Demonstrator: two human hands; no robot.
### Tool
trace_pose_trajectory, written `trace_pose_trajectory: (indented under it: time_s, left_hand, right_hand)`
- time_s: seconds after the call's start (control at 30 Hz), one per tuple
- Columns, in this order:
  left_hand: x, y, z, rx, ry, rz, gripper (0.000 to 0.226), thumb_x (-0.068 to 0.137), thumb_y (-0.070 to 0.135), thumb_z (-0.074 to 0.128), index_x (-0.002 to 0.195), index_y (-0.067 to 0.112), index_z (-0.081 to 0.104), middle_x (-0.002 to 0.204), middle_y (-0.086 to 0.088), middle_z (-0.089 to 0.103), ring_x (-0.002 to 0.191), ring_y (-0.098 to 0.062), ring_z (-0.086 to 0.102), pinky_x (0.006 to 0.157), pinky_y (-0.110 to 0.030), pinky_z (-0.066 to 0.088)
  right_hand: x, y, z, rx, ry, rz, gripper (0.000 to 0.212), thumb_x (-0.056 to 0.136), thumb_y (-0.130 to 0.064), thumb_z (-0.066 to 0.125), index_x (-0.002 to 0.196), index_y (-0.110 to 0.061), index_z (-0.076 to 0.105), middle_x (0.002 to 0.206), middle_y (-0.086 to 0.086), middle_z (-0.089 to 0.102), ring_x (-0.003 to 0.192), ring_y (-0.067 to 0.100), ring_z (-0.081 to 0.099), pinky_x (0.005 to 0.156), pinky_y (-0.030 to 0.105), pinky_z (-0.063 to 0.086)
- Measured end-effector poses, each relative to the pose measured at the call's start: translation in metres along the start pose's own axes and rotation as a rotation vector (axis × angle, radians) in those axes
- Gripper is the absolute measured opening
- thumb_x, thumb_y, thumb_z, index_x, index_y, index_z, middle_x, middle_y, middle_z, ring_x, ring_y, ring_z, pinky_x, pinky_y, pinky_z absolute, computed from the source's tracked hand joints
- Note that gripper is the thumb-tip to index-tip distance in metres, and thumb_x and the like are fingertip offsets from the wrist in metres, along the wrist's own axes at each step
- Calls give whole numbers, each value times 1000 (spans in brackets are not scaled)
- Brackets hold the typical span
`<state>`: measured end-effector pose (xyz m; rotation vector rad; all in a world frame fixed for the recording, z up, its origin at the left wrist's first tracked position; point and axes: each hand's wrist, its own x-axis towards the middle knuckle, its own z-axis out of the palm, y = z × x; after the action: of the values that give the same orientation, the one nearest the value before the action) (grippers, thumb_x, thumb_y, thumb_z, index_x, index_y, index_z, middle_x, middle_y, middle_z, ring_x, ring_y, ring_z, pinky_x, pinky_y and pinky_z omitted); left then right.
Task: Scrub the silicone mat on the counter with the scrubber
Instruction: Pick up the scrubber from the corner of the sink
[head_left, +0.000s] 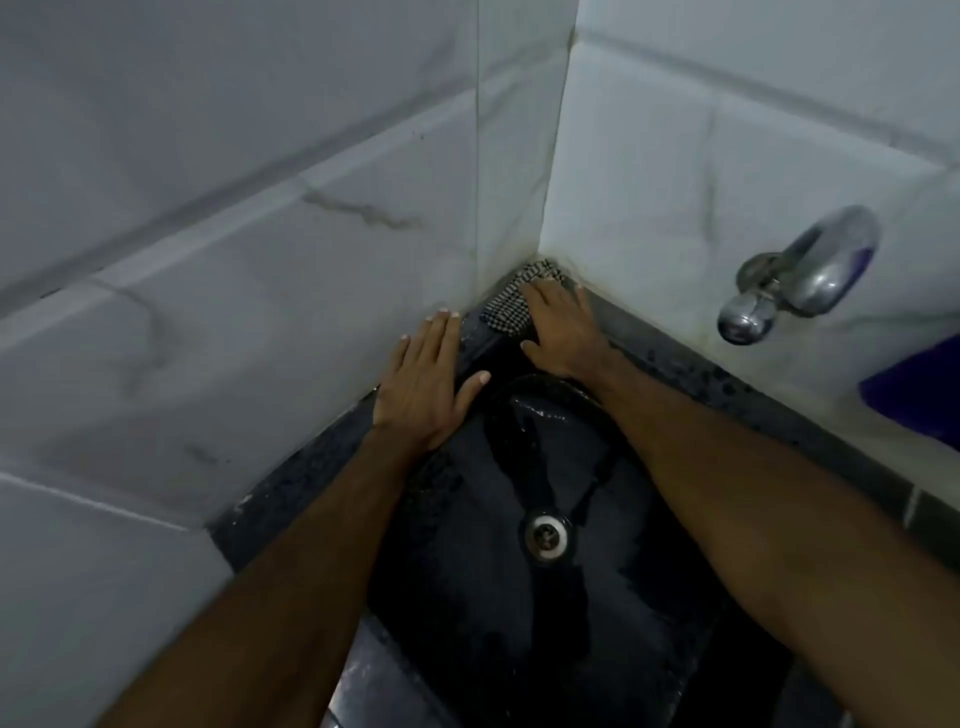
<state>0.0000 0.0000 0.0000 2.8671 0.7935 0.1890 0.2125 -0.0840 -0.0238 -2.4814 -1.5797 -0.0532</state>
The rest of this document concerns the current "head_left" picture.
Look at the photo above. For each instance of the metal sink drain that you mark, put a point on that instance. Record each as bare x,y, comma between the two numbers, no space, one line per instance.
547,533

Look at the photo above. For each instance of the person's right hand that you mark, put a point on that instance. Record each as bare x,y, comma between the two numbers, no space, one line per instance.
564,330

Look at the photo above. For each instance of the person's left hand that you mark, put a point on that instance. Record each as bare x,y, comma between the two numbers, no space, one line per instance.
416,390

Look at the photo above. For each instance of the black white checkered cloth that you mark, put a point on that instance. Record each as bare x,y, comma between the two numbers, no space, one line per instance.
508,306

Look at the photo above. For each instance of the purple cloth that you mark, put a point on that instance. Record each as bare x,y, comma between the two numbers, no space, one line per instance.
919,394

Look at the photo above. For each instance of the black stone sink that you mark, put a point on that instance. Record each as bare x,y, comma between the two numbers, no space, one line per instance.
480,600

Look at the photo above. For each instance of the person's left forearm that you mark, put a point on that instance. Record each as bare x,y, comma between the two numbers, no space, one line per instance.
285,592

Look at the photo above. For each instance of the chrome wall tap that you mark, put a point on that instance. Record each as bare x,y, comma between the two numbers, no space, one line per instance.
814,274

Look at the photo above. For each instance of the person's right forearm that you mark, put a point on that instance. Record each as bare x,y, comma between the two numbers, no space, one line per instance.
787,525

